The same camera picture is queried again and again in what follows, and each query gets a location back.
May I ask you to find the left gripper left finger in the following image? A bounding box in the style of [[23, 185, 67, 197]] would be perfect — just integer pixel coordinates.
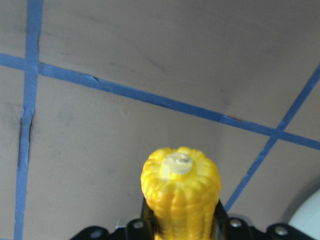
[[141, 198, 155, 233]]

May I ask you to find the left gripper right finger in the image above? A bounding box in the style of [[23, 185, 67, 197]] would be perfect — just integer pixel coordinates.
[[213, 199, 228, 230]]

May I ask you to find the yellow corn cob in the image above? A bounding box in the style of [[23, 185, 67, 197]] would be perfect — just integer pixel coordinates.
[[140, 146, 222, 240]]

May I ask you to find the pale green electric pot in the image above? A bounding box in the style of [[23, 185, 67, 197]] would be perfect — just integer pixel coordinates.
[[282, 187, 320, 240]]

